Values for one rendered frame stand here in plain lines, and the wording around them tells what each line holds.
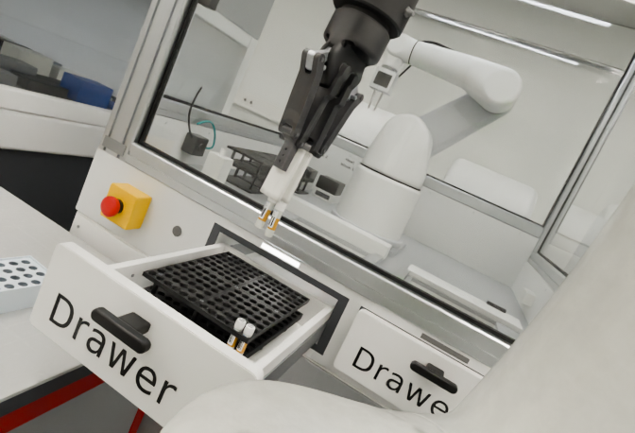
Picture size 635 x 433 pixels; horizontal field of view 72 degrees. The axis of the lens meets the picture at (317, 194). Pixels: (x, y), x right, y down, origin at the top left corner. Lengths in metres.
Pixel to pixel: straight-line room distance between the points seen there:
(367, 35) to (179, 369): 0.41
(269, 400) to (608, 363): 0.16
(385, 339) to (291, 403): 0.52
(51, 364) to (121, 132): 0.49
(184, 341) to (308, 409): 0.28
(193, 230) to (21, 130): 0.62
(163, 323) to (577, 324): 0.39
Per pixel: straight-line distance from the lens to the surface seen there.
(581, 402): 0.26
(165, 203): 0.92
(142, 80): 0.98
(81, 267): 0.57
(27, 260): 0.84
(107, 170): 1.02
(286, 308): 0.70
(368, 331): 0.75
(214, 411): 0.22
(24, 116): 1.34
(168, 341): 0.51
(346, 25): 0.53
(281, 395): 0.24
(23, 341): 0.72
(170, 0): 0.99
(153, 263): 0.70
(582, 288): 0.27
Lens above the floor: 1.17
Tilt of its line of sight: 8 degrees down
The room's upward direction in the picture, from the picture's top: 24 degrees clockwise
